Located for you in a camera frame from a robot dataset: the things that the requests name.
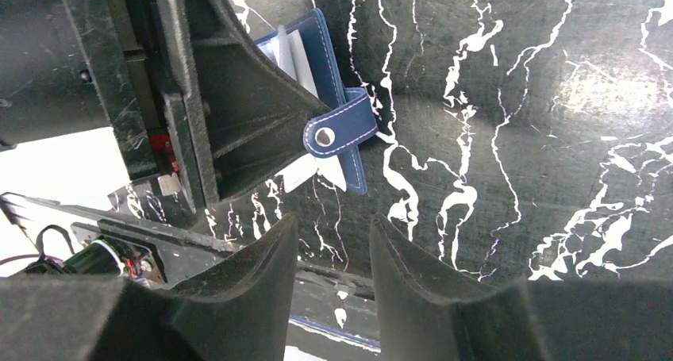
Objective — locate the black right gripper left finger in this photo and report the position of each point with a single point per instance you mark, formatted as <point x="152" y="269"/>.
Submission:
<point x="237" y="310"/>

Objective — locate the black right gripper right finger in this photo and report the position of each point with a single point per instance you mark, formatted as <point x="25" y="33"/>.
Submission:
<point x="429" y="311"/>

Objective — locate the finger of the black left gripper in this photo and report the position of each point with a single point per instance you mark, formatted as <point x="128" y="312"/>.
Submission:
<point x="234" y="117"/>

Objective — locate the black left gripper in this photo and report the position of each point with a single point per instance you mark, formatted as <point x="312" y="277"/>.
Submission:
<point x="75" y="65"/>

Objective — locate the blue leather card holder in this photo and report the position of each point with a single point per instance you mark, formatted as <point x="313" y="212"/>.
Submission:
<point x="304" y="50"/>

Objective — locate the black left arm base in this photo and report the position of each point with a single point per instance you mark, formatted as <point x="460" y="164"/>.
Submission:
<point x="76" y="240"/>

